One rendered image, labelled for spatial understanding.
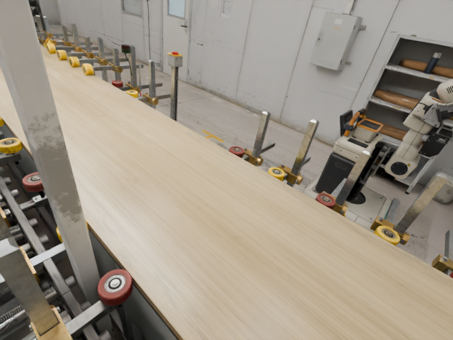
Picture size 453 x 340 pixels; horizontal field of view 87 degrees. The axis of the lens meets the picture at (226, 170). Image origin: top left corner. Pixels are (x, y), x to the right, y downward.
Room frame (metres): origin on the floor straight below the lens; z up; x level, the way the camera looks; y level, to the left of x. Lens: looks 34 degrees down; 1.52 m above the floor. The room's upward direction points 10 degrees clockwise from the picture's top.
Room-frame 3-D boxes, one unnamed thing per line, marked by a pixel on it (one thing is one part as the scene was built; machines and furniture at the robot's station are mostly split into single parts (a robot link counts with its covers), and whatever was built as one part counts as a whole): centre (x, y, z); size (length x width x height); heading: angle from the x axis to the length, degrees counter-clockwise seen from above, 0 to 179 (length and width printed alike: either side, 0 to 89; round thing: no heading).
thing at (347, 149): (1.87, -1.08, 0.59); 0.55 x 0.34 x 0.83; 145
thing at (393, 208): (0.84, -0.76, 0.82); 0.43 x 0.03 x 0.04; 145
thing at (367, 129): (1.88, -1.06, 0.87); 0.23 x 0.15 x 0.11; 145
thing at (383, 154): (1.77, -1.32, 0.68); 0.28 x 0.27 x 0.25; 145
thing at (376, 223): (0.79, -0.74, 0.83); 0.14 x 0.06 x 0.05; 55
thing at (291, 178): (1.08, -0.34, 0.83); 0.14 x 0.06 x 0.05; 55
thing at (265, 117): (1.21, -0.15, 0.87); 0.04 x 0.04 x 0.48; 55
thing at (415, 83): (2.87, -1.96, 0.78); 0.90 x 0.45 x 1.55; 55
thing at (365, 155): (0.92, -0.56, 0.88); 0.04 x 0.04 x 0.48; 55
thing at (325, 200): (0.82, -0.44, 0.85); 0.08 x 0.08 x 0.11
